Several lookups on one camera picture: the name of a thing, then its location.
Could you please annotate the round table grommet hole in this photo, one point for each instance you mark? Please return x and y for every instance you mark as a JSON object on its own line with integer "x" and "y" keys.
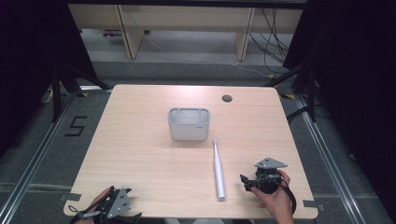
{"x": 227, "y": 98}

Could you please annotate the white electric toothbrush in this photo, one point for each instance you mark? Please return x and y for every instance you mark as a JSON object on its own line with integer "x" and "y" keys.
{"x": 219, "y": 174}

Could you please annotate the black metal stand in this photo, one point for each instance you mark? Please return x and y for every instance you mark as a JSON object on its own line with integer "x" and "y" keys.
{"x": 311, "y": 93}
{"x": 56, "y": 93}

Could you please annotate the metal floor rail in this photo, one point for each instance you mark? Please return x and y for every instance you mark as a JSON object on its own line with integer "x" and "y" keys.
{"x": 34, "y": 161}
{"x": 330, "y": 161}

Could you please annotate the dark curtain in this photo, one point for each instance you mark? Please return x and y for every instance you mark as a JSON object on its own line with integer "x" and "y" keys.
{"x": 28, "y": 62}
{"x": 358, "y": 77}

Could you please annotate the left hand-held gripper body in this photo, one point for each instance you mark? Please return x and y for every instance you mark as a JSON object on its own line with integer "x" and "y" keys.
{"x": 119, "y": 202}

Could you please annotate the person's left hand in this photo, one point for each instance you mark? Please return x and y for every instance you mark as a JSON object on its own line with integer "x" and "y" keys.
{"x": 99, "y": 199}

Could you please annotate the grey plastic holder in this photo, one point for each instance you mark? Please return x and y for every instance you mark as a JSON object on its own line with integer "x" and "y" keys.
{"x": 189, "y": 126}

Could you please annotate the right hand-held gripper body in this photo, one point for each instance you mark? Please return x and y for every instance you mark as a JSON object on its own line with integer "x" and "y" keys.
{"x": 267, "y": 179}

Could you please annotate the grey tape piece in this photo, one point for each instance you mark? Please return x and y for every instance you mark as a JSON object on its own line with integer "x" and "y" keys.
{"x": 313, "y": 204}
{"x": 71, "y": 197}

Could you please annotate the beige wooden desk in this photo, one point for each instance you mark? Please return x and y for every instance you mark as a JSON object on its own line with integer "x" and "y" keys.
{"x": 186, "y": 18}

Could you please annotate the person's right hand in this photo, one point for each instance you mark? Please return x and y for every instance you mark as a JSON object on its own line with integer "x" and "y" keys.
{"x": 277, "y": 202}

